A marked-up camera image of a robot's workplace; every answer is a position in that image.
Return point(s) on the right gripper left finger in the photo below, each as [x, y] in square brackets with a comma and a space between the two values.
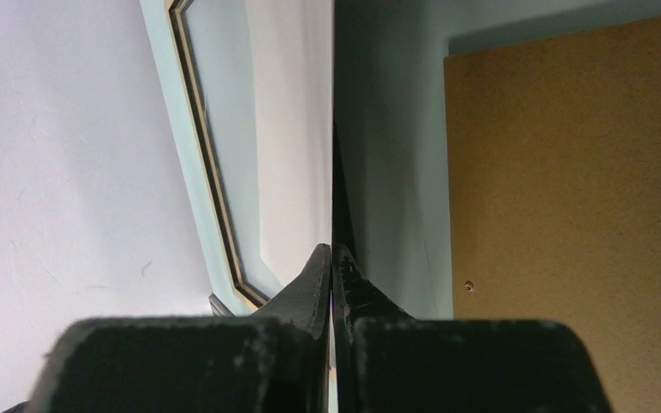
[274, 360]

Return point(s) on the brown cardboard backing board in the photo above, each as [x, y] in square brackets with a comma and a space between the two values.
[554, 159]

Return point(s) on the autumn leaves photo print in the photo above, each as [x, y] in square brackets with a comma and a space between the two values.
[292, 46]

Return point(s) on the clear acrylic sheet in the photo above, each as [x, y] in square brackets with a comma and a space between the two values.
[220, 41]

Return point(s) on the black picture frame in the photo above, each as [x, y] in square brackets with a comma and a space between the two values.
[251, 297]

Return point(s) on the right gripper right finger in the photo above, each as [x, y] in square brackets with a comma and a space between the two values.
[389, 361]

